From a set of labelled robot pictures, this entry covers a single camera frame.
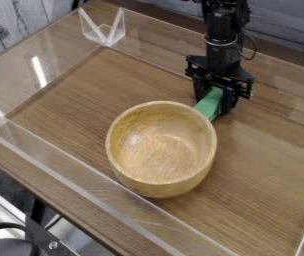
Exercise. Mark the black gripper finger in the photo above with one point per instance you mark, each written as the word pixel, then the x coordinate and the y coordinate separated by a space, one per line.
pixel 201 87
pixel 228 99

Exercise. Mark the clear acrylic corner bracket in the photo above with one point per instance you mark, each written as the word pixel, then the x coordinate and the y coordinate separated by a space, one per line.
pixel 103 34

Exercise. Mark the green rectangular block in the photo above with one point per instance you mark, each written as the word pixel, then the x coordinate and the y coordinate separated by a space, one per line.
pixel 209 102

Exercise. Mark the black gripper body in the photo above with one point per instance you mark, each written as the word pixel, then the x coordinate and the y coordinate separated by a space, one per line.
pixel 220 67

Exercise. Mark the brown wooden bowl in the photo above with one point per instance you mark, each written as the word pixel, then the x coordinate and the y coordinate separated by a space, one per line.
pixel 160 147

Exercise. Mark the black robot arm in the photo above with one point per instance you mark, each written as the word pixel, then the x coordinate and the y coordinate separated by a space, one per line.
pixel 225 18

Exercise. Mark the grey metal bracket with screw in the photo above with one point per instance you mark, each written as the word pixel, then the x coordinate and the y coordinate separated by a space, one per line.
pixel 45 243

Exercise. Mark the black table leg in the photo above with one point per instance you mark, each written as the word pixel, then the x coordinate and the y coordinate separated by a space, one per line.
pixel 37 211

